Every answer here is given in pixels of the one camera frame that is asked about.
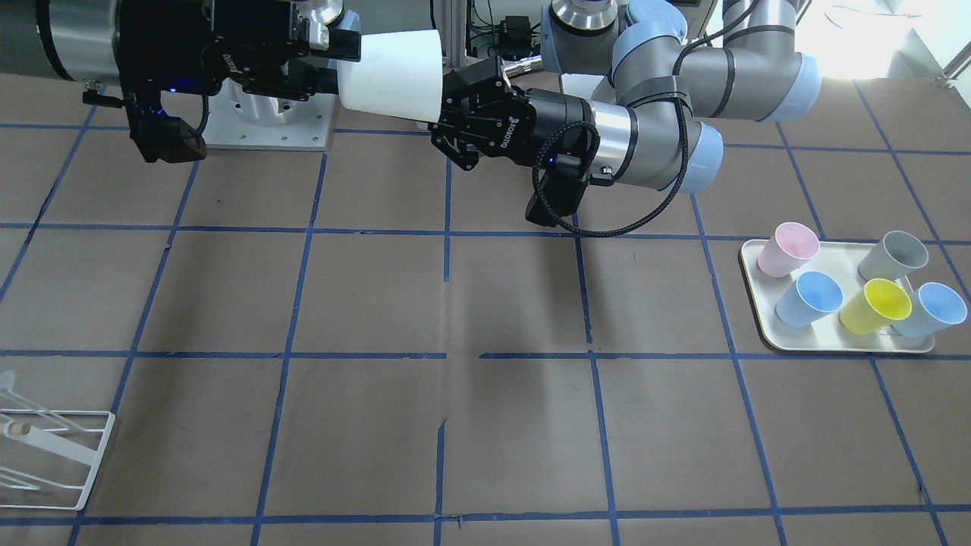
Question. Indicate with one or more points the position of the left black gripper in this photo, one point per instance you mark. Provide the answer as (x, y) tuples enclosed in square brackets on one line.
[(552, 121)]

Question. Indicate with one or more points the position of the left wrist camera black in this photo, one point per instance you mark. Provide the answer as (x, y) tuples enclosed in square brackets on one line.
[(563, 186)]

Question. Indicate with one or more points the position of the cream plastic tray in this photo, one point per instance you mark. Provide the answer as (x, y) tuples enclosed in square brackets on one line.
[(839, 260)]

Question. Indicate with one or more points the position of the yellow plastic cup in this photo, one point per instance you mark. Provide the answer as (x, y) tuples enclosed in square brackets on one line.
[(879, 303)]

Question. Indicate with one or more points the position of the white wire cup rack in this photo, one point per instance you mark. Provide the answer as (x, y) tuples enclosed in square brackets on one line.
[(50, 458)]

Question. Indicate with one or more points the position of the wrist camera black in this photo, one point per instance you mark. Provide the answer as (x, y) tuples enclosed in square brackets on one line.
[(563, 186), (159, 136)]

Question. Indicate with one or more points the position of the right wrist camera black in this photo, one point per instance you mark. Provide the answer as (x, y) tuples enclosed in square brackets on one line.
[(159, 136)]

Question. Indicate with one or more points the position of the aluminium frame post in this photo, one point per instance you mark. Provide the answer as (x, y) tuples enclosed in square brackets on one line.
[(452, 20)]

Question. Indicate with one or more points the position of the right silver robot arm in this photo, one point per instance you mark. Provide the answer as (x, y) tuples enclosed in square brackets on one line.
[(74, 41)]

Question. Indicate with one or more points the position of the blue cup on tray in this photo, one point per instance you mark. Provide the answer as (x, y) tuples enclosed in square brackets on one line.
[(811, 297)]

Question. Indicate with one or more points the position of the pink plastic cup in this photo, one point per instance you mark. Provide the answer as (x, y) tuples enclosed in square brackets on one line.
[(790, 247)]

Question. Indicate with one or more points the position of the silver metal cylinder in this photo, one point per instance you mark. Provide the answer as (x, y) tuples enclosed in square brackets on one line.
[(523, 66)]

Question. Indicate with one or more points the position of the grey plastic cup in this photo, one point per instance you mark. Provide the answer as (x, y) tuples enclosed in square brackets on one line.
[(896, 255)]

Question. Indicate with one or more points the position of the white plastic cup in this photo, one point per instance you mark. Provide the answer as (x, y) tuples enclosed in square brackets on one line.
[(398, 74)]

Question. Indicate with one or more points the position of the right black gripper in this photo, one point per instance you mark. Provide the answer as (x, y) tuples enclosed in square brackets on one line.
[(168, 45)]

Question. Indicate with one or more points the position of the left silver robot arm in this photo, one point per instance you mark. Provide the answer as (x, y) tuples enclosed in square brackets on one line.
[(653, 100)]

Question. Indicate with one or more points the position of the light blue cup tray edge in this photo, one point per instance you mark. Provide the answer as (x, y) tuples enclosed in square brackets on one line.
[(935, 307)]

